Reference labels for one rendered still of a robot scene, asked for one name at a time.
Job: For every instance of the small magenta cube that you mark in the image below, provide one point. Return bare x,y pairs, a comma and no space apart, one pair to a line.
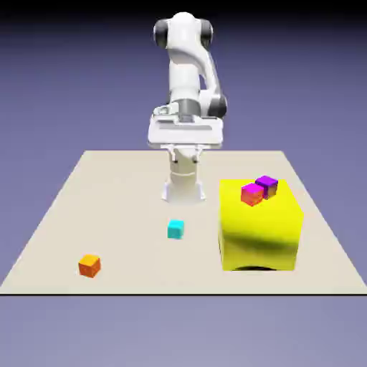
252,194

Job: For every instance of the small purple cube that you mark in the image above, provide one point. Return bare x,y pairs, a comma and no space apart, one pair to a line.
269,185

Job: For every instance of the small cyan cube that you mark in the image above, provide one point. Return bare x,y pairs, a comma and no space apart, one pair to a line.
175,229

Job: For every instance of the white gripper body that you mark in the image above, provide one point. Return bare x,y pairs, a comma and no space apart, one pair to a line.
185,134

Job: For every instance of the large yellow box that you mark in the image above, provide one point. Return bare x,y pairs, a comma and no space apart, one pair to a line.
259,229

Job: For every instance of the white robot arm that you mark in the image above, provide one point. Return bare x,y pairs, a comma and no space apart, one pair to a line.
183,71

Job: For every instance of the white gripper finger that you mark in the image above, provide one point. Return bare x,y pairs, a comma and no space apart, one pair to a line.
173,154
196,154

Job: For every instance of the small orange cube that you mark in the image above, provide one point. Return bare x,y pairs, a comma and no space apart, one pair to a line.
89,266

